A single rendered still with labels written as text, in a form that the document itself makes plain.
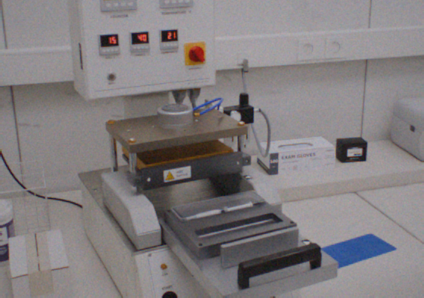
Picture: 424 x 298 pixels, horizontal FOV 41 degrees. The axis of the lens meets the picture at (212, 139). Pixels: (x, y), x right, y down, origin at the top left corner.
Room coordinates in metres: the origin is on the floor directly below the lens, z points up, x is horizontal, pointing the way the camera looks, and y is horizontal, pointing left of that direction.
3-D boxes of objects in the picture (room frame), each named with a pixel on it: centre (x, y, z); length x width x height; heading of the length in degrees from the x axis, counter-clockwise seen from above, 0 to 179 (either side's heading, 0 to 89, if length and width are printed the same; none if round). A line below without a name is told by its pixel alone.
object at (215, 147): (1.22, 0.08, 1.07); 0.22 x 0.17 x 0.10; 115
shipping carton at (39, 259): (1.14, 0.40, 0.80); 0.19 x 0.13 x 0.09; 17
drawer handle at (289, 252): (0.82, -0.11, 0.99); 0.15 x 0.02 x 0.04; 115
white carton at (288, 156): (1.77, -0.27, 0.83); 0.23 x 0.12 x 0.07; 105
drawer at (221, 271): (0.94, -0.05, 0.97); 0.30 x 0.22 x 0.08; 25
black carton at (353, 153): (1.82, -0.47, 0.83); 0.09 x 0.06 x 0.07; 99
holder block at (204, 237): (0.99, -0.03, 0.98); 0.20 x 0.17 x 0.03; 115
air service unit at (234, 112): (1.43, -0.06, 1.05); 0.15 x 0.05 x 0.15; 115
